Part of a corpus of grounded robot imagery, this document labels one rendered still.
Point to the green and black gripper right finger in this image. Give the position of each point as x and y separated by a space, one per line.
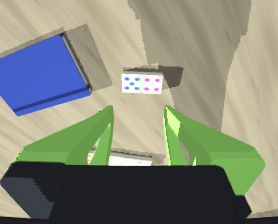
207 146

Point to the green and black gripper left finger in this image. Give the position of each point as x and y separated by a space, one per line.
73 144

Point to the blue flat rectangular pad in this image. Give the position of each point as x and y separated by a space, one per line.
42 75

